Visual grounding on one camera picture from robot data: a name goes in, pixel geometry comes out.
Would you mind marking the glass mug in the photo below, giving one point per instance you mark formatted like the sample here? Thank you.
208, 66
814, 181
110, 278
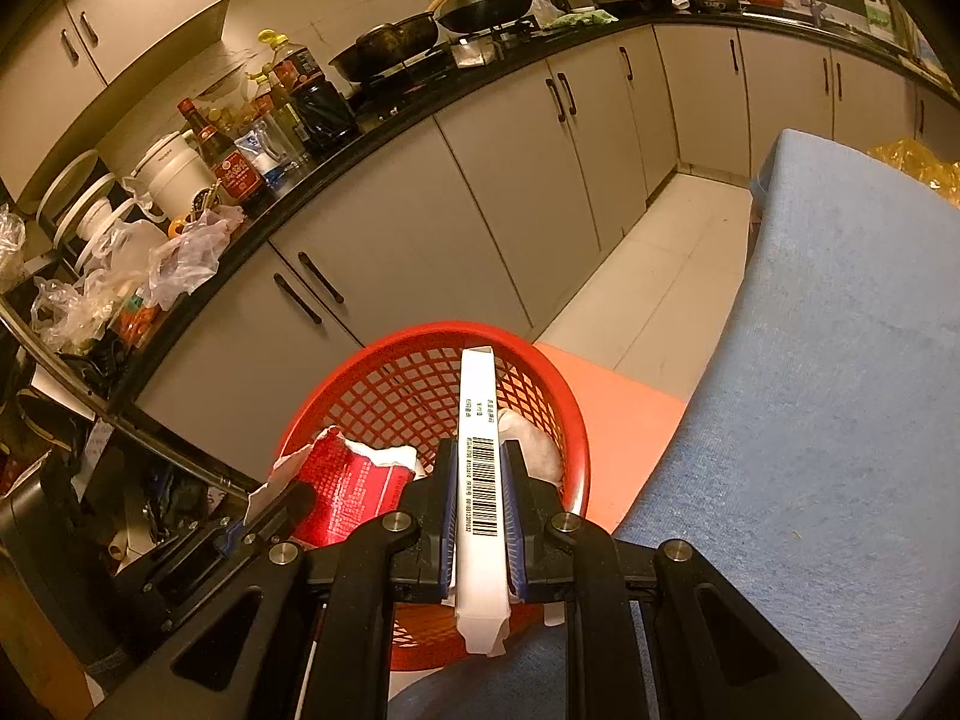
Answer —
270, 154

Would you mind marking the long white box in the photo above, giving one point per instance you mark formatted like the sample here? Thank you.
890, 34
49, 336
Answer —
484, 465

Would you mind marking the white dish stack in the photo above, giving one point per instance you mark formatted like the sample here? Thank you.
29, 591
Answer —
90, 210

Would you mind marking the large grey wall cabinet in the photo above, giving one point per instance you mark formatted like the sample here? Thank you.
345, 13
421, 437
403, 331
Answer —
112, 30

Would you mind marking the black kitchen countertop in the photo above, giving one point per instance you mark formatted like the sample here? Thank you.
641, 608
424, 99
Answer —
390, 120

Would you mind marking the amber oil bottle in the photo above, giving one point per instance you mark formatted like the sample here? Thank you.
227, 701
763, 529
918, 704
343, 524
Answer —
281, 109

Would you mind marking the large dark oil bottle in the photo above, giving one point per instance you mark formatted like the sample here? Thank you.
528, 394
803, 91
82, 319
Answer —
322, 116

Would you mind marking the gas stove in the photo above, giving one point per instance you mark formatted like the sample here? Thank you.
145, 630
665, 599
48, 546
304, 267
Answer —
476, 54

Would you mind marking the red plastic basket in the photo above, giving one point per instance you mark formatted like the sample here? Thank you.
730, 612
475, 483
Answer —
405, 390

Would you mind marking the orange plastic stool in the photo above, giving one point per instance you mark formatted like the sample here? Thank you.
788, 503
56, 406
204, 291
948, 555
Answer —
622, 427

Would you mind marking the bag of green vegetables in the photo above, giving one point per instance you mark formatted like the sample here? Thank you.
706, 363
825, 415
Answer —
581, 19

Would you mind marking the clear plastic bag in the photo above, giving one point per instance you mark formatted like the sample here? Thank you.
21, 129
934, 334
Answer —
11, 247
64, 315

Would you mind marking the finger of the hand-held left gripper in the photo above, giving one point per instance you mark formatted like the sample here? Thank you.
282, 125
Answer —
289, 506

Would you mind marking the crumpled pale plastic bag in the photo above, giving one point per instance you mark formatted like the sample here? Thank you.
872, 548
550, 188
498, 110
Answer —
187, 259

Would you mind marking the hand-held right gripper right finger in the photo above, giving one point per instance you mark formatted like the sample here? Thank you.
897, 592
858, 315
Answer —
513, 540

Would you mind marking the grey base cabinets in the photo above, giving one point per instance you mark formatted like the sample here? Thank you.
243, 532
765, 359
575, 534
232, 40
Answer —
487, 202

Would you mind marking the yellow plastic bag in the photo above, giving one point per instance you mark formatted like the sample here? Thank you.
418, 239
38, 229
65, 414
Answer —
922, 161

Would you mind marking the white jug green label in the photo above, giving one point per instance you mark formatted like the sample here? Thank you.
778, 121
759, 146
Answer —
877, 15

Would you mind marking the white knotted plastic bag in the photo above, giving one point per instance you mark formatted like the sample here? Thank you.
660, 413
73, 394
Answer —
536, 450

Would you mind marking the white electric kettle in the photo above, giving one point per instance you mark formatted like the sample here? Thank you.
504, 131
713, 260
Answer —
172, 172

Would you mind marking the torn red wrapper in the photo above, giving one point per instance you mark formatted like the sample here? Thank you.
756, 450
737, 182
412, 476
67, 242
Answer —
345, 487

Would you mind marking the dark frying pan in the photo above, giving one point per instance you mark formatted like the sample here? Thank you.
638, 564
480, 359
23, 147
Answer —
390, 45

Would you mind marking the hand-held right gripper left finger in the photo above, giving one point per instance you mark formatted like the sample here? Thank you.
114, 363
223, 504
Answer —
448, 540

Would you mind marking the soy sauce bottle red label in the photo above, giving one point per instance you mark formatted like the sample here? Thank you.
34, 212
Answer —
232, 172

